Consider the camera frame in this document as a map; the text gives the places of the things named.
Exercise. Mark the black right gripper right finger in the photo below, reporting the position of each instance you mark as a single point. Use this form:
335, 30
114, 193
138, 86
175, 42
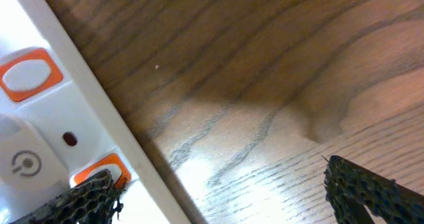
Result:
356, 194

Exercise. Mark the white power strip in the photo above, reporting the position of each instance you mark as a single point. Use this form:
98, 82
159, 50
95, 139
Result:
59, 128

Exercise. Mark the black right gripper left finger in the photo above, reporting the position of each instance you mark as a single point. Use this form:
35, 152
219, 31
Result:
94, 201

